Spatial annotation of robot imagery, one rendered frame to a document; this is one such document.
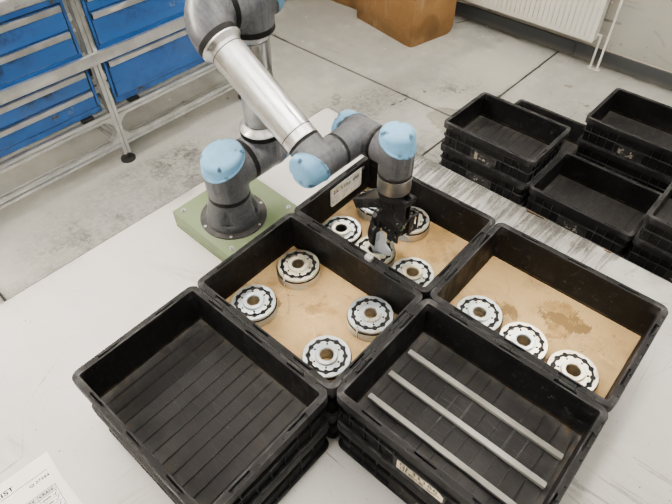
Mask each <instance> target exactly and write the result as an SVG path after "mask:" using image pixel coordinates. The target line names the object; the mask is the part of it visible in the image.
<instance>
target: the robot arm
mask: <svg viewBox="0 0 672 504"><path fill-rule="evenodd" d="M284 3H285V0H186V1H185V6H184V21H185V26H186V30H187V33H188V36H189V38H190V40H191V42H192V44H193V46H194V48H195V49H196V51H197V52H198V53H199V54H200V56H201V57H202V58H203V59H204V60H205V61H206V62H210V63H214V65H215V66H216V67H217V68H218V69H219V71H220V72H221V73H222V74H223V75H224V77H225V78H226V79H227V80H228V81H229V83H230V84H231V85H232V86H233V87H234V89H235V90H236V91H237V92H238V93H239V95H240V96H241V101H242V109H243V116H244V119H243V120H242V121H241V122H240V125H239V129H240V135H241V136H240V137H239V138H237V139H236V140H234V139H230V138H225V139H224V140H222V139H219V140H216V141H214V142H212V143H210V144H209V145H208V146H207V147H206V148H205V149H204V150H203V152H202V154H201V157H200V165H201V174H202V176H203V178H204V182H205V186H206V190H207V194H208V198H209V199H208V205H207V209H206V216H207V220H208V223H209V225H210V226H211V227H212V228H213V229H214V230H216V231H218V232H221V233H226V234H235V233H240V232H243V231H246V230H248V229H250V228H251V227H252V226H254V225H255V224H256V222H257V221H258V219H259V217H260V208H259V204H258V202H257V200H256V198H255V197H254V195H253V194H252V192H251V191H250V185H249V183H250V182H252V181H253V180H255V179H256V178H258V177H259V176H261V175H262V174H264V173H265V172H267V171H268V170H270V169H271V168H273V167H274V166H276V165H278V164H280V163H282V162H283V161H284V160H285V159H286V158H287V157H289V156H290V155H291V157H292V158H291V159H290V161H289V170H290V173H291V174H292V175H293V178H294V180H295V181H296V182H297V183H298V184H299V185H300V186H302V187H304V188H314V187H315V186H317V185H319V184H321V183H322V182H324V181H326V180H328V179H329V178H330V177H331V176H332V175H333V174H335V173H336V172H338V171H339V170H340V169H342V168H343V167H345V166H346V165H348V164H349V163H350V162H352V161H353V160H355V159H356V158H357V157H359V156H360V155H363V156H365V157H367V158H369V159H370V160H373V161H375V162H377V163H378V173H377V189H378V190H370V191H361V192H360V193H358V194H357V195H356V196H355V197H354V198H352V199H353V202H354V204H355V206H356V208H376V209H375V211H374V212H373V214H372V218H371V221H370V225H369V228H368V239H369V243H370V245H371V248H372V251H373V253H378V252H380V253H382V254H385V255H387V256H390V255H391V250H390V248H389V247H388V245H387V244H386V234H385V233H384V232H386V233H387V239H388V240H389V241H391V242H392V244H394V243H396V244H398V239H399V240H402V241H405V242H408V241H409V239H408V237H407V236H406V233H407V234H408V235H409V234H410V233H411V232H413V229H414V228H415V229H417V225H418V217H419V212H417V211H416V210H414V209H412V208H411V205H412V204H413V203H415V202H416V198H417V197H416V196H415V195H413V194H411V193H410V190H411V185H412V176H413V168H414V160H415V153H416V150H417V146H416V131H415V129H414V128H413V126H411V125H410V124H408V123H406V122H399V121H391V122H388V123H386V124H384V125H382V124H380V123H378V122H376V121H374V120H372V119H370V118H368V117H367V116H366V115H364V114H362V113H358V112H355V111H353V110H350V109H347V110H344V111H342V112H340V113H339V114H338V117H337V118H335V119H334V121H333V124H332V127H331V132H330V133H329V134H327V135H325V136H324V137H322V135H321V134H320V133H319V132H318V131H317V129H316V128H315V127H314V126H313V124H312V123H311V122H310V121H309V120H308V118H307V117H306V116H305V115H304V114H303V113H302V111H301V110H300V109H299V108H298V107H297V105H296V104H295V103H294V102H293V101H292V99H291V98H290V97H289V96H288V95H287V93H286V92H285V91H284V90H283V89H282V87H281V86H280V85H279V84H278V83H277V81H276V80H275V79H274V78H273V68H272V56H271V44H270V36H271V35H272V34H273V33H274V32H275V29H276V25H275V14H277V13H279V12H280V11H281V10H282V8H283V7H284ZM415 217H416V224H414V221H415ZM380 228H382V230H383V231H384V232H383V231H382V230H380Z"/></svg>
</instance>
